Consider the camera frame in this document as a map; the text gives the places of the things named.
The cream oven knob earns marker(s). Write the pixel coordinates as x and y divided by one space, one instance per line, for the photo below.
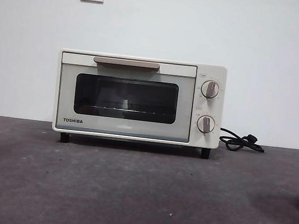
206 124
210 89

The cream Toshiba toaster oven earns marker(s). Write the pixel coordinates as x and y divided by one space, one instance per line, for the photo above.
213 70

